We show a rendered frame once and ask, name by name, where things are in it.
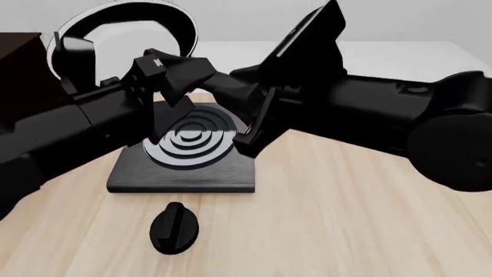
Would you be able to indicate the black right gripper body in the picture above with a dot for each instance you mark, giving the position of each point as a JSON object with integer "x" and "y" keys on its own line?
{"x": 256, "y": 130}

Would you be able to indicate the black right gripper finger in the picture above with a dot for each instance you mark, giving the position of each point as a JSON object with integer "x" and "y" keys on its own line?
{"x": 238, "y": 85}

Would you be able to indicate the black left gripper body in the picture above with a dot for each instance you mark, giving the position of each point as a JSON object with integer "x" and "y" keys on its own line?
{"x": 148, "y": 78}

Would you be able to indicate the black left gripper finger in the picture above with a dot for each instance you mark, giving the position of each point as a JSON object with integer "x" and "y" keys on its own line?
{"x": 163, "y": 121}
{"x": 184, "y": 75}

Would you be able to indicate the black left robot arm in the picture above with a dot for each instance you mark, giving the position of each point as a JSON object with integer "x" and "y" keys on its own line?
{"x": 57, "y": 138}

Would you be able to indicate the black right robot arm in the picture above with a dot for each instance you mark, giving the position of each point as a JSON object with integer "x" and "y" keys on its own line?
{"x": 384, "y": 109}

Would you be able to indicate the dark wooden cabinet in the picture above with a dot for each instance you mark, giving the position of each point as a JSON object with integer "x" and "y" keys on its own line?
{"x": 23, "y": 72}

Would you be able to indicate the flat black stove plate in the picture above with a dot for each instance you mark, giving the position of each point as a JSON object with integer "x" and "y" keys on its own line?
{"x": 184, "y": 176}

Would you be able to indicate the round black stove knob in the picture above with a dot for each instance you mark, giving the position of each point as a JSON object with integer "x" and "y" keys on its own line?
{"x": 173, "y": 231}

